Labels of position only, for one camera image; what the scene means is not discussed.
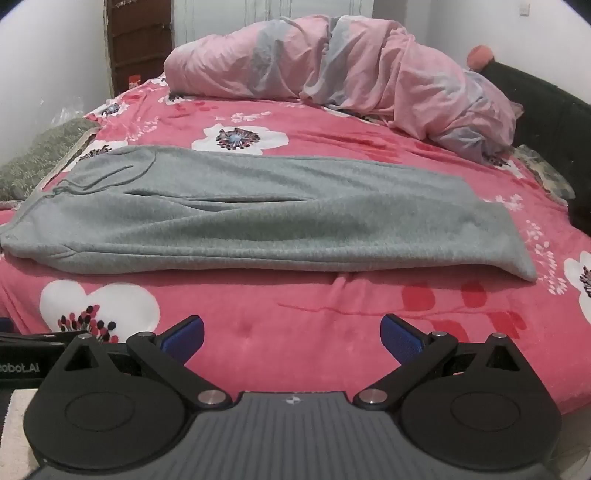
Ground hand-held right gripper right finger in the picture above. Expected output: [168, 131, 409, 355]
[355, 314, 525, 410]

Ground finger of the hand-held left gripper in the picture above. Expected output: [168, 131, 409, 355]
[0, 331, 91, 346]

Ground black headboard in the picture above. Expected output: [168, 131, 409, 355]
[480, 60, 591, 227]

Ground white fluffy cloth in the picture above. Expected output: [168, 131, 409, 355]
[0, 387, 43, 457]

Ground white wardrobe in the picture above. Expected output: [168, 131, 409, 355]
[173, 0, 289, 47]

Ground brown wooden door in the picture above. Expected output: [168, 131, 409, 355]
[104, 0, 174, 97]

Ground peach plush toy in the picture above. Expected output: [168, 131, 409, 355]
[466, 45, 495, 70]

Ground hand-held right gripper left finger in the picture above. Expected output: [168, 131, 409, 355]
[64, 316, 234, 411]

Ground clear plastic bag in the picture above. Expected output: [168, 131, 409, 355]
[51, 99, 86, 125]

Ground red floral blanket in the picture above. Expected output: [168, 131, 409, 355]
[0, 76, 591, 416]

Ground grey pants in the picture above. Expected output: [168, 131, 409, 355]
[0, 144, 539, 283]

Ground green patterned pillow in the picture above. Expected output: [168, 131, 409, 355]
[0, 117, 102, 204]

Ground beige leaf patterned pillow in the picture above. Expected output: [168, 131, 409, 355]
[512, 144, 577, 206]

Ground pink and grey duvet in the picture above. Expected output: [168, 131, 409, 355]
[164, 14, 525, 164]

